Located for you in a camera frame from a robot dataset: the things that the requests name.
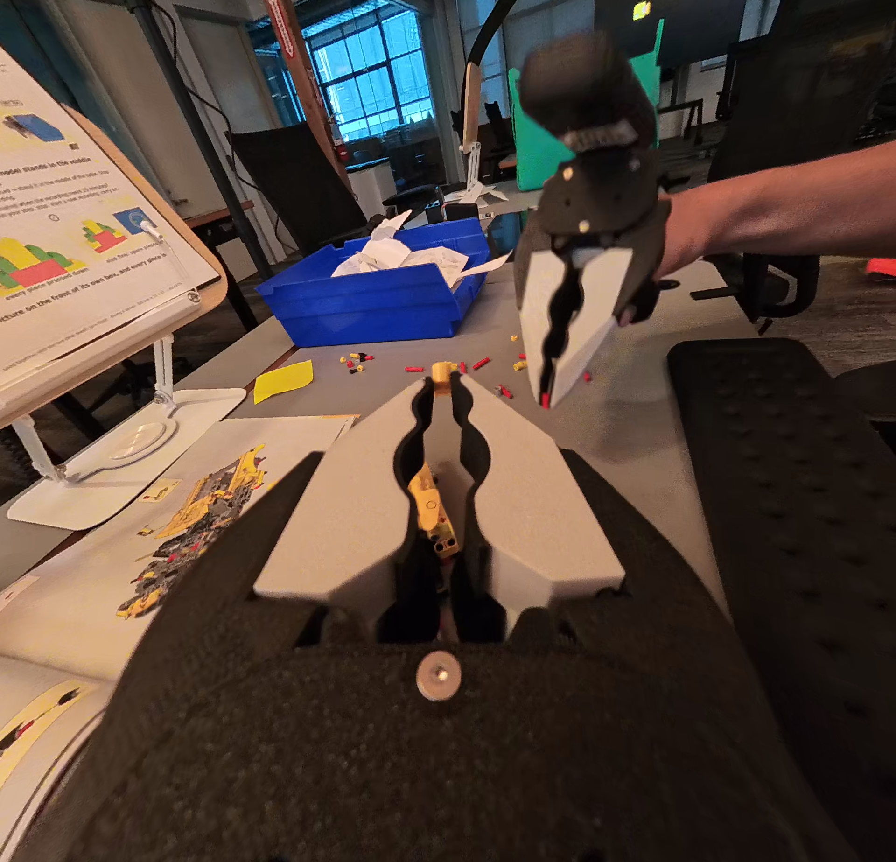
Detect crumpled white paper bags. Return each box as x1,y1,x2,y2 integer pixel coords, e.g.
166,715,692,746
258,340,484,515
330,207,512,292

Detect blue storage bin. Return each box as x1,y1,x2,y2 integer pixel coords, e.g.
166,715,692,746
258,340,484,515
255,218,491,348

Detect brown wooden pillar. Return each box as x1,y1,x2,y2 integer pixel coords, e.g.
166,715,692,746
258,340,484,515
251,0,351,191

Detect white stand with wooden board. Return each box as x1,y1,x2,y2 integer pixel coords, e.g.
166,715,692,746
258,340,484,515
458,0,524,205

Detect yellow paper note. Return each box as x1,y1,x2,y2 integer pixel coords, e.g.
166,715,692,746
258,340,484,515
253,359,315,406

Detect grey desk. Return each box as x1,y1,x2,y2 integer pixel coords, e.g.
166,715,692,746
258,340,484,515
0,256,771,625

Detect scattered small brick pieces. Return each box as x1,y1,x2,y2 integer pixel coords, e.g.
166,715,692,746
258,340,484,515
339,350,596,399

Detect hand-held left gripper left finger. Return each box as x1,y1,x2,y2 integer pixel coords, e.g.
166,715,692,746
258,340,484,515
253,378,443,645

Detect large black screen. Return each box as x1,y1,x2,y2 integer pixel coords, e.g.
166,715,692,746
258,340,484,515
595,0,753,70

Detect green plastic tote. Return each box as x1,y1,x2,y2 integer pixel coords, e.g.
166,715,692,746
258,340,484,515
507,18,665,192

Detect black perforated mat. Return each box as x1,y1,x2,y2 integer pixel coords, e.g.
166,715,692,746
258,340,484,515
667,338,896,862

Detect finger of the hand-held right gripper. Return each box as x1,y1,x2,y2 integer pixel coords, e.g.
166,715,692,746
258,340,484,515
548,246,636,411
520,249,582,408

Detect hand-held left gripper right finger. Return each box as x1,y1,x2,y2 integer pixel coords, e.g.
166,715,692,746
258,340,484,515
448,371,625,645

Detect black metal pole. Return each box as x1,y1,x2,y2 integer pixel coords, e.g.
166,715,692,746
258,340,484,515
112,0,275,282

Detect person's right forearm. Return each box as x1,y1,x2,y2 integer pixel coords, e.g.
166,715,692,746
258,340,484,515
658,141,896,278

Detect yellow toy brick car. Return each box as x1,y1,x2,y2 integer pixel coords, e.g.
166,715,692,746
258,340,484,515
408,462,464,642

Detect open instruction booklet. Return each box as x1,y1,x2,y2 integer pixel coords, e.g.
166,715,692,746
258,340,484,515
0,414,359,856

